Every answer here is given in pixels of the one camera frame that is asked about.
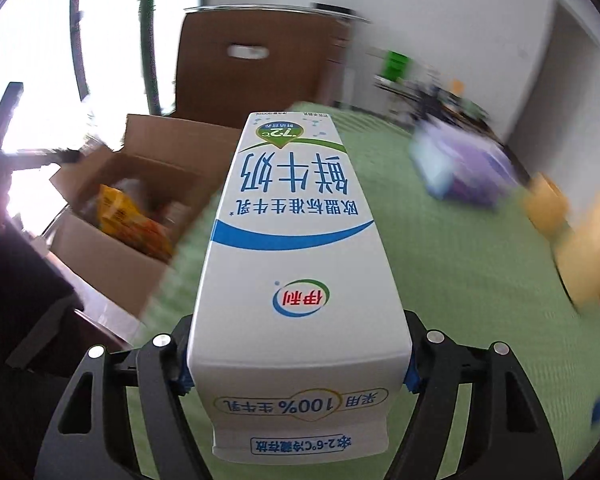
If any purple tissue pack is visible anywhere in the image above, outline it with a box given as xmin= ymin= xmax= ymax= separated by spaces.
xmin=410 ymin=118 xmax=519 ymax=208

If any yellow thermos jug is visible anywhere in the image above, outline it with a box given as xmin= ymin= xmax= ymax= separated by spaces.
xmin=554 ymin=195 xmax=600 ymax=309

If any blue bottle cap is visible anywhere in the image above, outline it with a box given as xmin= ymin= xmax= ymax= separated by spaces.
xmin=591 ymin=396 xmax=600 ymax=428

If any cardboard box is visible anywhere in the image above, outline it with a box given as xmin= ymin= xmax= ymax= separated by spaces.
xmin=50 ymin=115 xmax=239 ymax=316

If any low side table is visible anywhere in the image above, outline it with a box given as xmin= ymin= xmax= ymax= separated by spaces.
xmin=375 ymin=51 xmax=493 ymax=136

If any green checkered tablecloth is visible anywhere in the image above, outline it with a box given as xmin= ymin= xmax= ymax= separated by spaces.
xmin=132 ymin=102 xmax=600 ymax=479

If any yellow round cup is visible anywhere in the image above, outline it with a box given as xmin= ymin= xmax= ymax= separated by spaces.
xmin=522 ymin=172 xmax=569 ymax=240

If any yellow snack bag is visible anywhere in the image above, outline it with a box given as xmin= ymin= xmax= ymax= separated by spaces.
xmin=97 ymin=184 xmax=173 ymax=262

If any white milk carton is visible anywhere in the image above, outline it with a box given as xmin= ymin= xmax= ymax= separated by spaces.
xmin=187 ymin=112 xmax=412 ymax=465

